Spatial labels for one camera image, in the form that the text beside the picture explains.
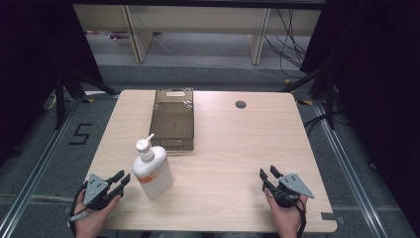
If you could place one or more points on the white pump bottle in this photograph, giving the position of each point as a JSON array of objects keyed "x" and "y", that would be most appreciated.
[{"x": 152, "y": 172}]

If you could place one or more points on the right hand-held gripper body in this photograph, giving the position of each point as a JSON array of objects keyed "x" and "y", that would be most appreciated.
[{"x": 290, "y": 190}]

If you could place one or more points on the person's left hand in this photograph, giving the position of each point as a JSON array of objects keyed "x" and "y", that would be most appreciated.
[{"x": 90, "y": 219}]

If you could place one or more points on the dark curtain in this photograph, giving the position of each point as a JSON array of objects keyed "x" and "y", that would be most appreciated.
[
  {"x": 39, "y": 66},
  {"x": 379, "y": 82}
]

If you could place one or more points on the brown transparent plastic tray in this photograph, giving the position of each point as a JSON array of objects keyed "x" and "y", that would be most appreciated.
[{"x": 172, "y": 122}]

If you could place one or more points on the metal floor rail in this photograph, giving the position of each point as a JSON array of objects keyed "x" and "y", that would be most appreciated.
[
  {"x": 36, "y": 172},
  {"x": 350, "y": 165}
]

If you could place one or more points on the pink object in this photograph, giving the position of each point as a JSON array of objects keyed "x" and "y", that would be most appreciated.
[{"x": 118, "y": 35}]

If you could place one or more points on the person's right hand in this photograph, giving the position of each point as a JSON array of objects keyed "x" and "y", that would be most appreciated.
[{"x": 285, "y": 219}]

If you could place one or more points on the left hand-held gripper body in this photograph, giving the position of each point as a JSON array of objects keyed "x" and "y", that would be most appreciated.
[{"x": 95, "y": 191}]

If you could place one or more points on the black metal stand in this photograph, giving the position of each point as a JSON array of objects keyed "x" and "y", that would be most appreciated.
[
  {"x": 330, "y": 99},
  {"x": 60, "y": 99}
]

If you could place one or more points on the beige desk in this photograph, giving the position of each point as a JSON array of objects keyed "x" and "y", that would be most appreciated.
[{"x": 198, "y": 20}]

